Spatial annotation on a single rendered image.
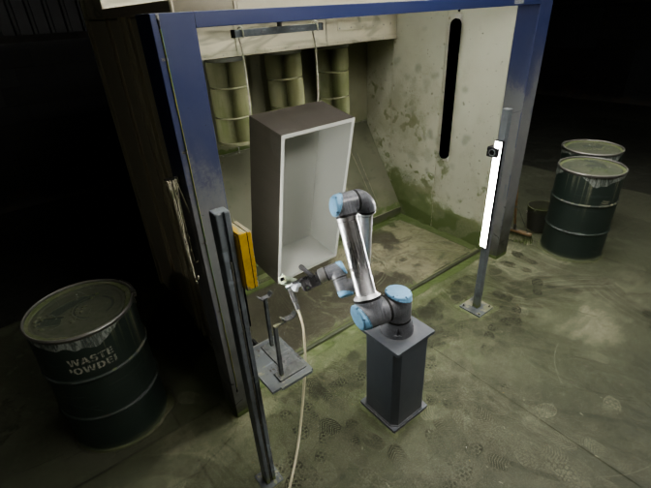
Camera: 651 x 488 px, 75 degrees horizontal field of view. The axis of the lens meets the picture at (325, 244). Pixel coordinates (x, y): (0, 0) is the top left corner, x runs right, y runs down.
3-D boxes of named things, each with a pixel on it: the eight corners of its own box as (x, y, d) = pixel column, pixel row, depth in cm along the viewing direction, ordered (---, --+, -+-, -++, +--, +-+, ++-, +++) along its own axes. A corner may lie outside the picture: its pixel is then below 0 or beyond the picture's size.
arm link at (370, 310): (394, 324, 224) (360, 187, 218) (366, 335, 217) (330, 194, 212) (380, 320, 238) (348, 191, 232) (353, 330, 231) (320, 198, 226)
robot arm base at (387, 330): (420, 329, 241) (421, 316, 236) (397, 345, 231) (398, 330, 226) (396, 314, 254) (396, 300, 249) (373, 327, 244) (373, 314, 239)
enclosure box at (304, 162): (252, 259, 340) (248, 115, 266) (310, 234, 373) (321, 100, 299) (277, 284, 320) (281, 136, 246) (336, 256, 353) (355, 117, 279)
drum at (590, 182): (546, 229, 469) (565, 152, 426) (606, 243, 437) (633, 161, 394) (532, 252, 429) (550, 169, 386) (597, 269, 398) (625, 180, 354)
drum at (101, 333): (67, 467, 246) (3, 354, 203) (82, 393, 295) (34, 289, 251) (170, 435, 262) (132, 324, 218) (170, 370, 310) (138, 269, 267)
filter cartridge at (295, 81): (294, 135, 436) (284, 46, 397) (318, 138, 412) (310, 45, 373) (265, 142, 414) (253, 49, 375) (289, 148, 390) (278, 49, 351)
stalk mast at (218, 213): (262, 477, 235) (207, 210, 155) (270, 471, 238) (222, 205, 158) (267, 485, 231) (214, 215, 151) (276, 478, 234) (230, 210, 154)
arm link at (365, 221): (369, 181, 231) (365, 279, 268) (350, 186, 226) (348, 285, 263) (381, 189, 222) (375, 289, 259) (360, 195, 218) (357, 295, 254)
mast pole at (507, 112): (472, 307, 357) (502, 108, 277) (475, 304, 360) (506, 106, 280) (477, 310, 354) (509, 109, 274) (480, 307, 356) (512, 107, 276)
